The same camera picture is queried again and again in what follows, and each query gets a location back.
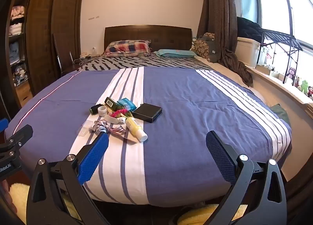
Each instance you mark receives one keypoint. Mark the brown curtain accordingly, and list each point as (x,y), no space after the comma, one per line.
(220,7)

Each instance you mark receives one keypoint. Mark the window sill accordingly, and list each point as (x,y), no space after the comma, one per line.
(281,85)

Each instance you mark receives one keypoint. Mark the dark wooden wardrobe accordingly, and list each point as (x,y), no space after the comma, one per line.
(53,32)

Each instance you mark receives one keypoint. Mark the teal plastic packet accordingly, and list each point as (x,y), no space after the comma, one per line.
(127,104)

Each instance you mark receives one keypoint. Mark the dark chair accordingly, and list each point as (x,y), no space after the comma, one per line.
(64,54)

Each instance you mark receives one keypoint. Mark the blue white striped bedsheet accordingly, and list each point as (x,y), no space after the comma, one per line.
(183,117)

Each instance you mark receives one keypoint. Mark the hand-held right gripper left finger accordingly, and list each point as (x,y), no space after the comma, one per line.
(94,156)

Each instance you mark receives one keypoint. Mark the dark wooden headboard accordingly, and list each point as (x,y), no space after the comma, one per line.
(146,33)

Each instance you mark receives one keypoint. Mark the teal pillow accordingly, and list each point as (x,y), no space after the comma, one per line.
(174,53)

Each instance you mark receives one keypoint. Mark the black jacket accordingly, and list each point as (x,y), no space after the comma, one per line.
(248,29)

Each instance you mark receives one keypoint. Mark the small black bottle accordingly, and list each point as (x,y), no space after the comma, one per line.
(94,109)

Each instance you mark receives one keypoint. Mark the green cloth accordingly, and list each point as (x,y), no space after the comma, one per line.
(281,115)

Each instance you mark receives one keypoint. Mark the yellow lotion bottle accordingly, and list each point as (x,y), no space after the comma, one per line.
(134,126)

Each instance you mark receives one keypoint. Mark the black metal rack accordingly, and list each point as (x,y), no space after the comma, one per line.
(281,38)

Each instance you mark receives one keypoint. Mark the plaid pillow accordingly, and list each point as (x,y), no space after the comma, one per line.
(127,46)

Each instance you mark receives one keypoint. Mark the white tube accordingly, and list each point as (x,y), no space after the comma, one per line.
(111,118)

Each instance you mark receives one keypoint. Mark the green frog plush toy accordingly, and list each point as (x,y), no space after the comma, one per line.
(304,86)

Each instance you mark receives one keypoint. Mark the white storage box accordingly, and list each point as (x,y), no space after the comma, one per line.
(247,51)

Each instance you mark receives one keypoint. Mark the black box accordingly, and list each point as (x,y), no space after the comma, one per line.
(146,114)

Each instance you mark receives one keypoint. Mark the small white cup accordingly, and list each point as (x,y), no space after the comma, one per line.
(102,111)

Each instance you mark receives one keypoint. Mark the plaid fabric ribbon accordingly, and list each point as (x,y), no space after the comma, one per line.
(104,125)

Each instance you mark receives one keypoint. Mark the grey black striped blanket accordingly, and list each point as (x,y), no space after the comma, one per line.
(146,61)

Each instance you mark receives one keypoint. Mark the dark green bottle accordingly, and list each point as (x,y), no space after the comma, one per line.
(110,102)

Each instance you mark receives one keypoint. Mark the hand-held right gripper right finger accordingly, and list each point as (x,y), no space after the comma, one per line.
(220,156)

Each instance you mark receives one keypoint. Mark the monkey plush toy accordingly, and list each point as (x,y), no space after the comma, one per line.
(290,73)

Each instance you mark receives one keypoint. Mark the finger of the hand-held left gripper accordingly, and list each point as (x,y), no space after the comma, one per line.
(3,125)
(20,133)

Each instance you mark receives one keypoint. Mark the patterned grey backpack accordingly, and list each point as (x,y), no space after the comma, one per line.
(204,45)

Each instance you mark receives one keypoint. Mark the clear plastic packaging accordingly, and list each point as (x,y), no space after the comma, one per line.
(84,131)

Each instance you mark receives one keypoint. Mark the pink folded clothes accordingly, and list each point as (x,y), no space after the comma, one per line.
(18,11)

